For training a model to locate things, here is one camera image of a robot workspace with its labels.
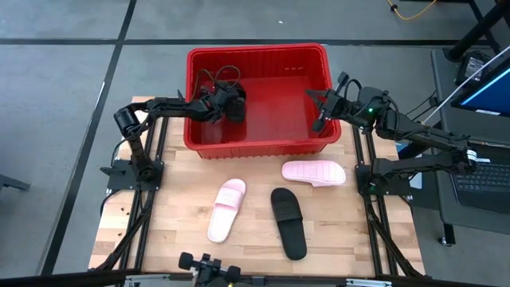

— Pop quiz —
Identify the black laptop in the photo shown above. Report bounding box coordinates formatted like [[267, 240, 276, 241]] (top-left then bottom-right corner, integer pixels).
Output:
[[448, 142, 510, 217]]

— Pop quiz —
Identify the white cable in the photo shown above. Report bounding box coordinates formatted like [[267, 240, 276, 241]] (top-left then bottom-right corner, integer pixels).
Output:
[[422, 44, 510, 126]]

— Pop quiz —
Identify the grey equipment cart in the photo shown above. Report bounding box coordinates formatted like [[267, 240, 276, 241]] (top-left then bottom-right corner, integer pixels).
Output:
[[430, 47, 510, 237]]

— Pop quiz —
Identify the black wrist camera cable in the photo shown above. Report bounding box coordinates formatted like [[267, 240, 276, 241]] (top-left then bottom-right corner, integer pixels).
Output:
[[190, 65, 242, 103]]

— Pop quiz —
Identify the black diagonal frame brace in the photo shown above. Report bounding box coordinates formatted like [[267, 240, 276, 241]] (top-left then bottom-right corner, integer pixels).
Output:
[[364, 195, 426, 278], [95, 190, 157, 273]]

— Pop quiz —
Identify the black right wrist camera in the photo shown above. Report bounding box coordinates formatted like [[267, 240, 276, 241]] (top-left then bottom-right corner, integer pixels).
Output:
[[335, 70, 352, 95]]

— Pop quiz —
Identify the grey stand foot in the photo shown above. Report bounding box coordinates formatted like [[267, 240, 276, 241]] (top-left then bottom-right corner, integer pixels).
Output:
[[0, 173, 32, 193]]

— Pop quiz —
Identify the black power adapter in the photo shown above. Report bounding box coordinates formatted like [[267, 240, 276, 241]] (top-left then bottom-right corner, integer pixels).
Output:
[[455, 51, 493, 86]]

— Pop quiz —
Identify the white blue box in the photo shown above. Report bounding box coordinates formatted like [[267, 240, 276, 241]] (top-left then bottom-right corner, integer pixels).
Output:
[[396, 142, 424, 191]]

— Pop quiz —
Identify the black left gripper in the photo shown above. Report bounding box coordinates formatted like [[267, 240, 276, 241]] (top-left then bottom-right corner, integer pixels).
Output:
[[198, 82, 245, 123]]

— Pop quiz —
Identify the black monitor blue screen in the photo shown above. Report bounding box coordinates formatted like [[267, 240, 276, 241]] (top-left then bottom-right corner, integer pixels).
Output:
[[449, 57, 510, 119]]

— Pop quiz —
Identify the black frame beam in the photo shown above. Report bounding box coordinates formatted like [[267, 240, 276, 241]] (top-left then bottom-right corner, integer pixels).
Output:
[[0, 269, 510, 287]]

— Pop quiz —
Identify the red plastic bin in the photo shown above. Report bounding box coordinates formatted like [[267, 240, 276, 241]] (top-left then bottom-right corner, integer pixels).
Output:
[[183, 42, 343, 160]]

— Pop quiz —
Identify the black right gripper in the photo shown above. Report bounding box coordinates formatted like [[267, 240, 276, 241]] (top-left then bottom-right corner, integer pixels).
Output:
[[305, 88, 362, 133]]

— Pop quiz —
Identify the pink rubber slide sandal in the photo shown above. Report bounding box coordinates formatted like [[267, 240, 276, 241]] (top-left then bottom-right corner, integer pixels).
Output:
[[280, 159, 347, 188], [206, 178, 248, 244]]

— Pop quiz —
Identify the yellow cable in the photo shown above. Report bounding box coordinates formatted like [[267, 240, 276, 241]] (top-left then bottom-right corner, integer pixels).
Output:
[[385, 0, 438, 22]]

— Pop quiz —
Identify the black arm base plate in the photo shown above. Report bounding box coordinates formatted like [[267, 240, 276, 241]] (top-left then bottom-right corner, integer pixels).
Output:
[[355, 163, 413, 197], [100, 159, 165, 192]]

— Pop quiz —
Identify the black stand pole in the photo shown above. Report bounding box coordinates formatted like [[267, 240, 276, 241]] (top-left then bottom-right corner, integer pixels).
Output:
[[443, 0, 510, 63]]

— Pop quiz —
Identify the silver metal bracket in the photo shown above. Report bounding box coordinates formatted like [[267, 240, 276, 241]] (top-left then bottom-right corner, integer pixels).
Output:
[[123, 274, 197, 287], [345, 278, 394, 287]]

